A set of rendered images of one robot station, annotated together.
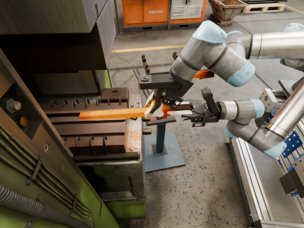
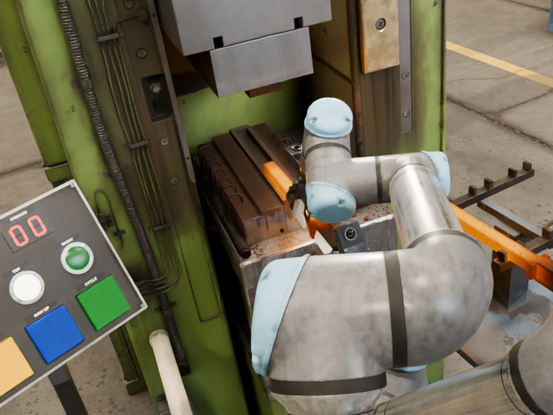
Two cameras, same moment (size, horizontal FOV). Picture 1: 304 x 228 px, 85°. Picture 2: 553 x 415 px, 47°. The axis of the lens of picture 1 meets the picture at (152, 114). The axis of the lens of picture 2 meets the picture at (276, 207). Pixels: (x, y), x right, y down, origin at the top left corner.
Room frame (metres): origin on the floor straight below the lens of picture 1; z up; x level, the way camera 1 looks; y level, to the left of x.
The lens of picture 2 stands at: (0.15, -1.04, 1.74)
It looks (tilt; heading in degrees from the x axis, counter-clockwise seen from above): 33 degrees down; 78
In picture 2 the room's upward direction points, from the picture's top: 9 degrees counter-clockwise
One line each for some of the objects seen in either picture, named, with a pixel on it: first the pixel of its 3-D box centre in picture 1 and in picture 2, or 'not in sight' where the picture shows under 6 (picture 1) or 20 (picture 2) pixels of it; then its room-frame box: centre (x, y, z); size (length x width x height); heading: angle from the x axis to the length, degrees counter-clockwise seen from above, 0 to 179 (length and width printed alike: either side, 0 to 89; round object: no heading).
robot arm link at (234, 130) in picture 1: (239, 127); (399, 383); (0.45, -0.38, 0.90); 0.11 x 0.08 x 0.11; 42
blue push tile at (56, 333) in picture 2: not in sight; (54, 333); (-0.08, -0.12, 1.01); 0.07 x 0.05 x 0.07; 28
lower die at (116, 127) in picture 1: (71, 128); (257, 175); (0.40, 0.31, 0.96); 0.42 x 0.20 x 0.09; 93
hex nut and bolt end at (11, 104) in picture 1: (17, 114); (157, 96); (0.21, 0.25, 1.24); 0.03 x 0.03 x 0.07; 3
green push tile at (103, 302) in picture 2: not in sight; (103, 302); (0.01, -0.08, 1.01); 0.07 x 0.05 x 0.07; 28
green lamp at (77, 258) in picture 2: not in sight; (77, 258); (-0.02, -0.04, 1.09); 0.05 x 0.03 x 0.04; 3
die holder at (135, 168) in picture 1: (90, 151); (288, 251); (0.46, 0.32, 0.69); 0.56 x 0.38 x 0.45; 93
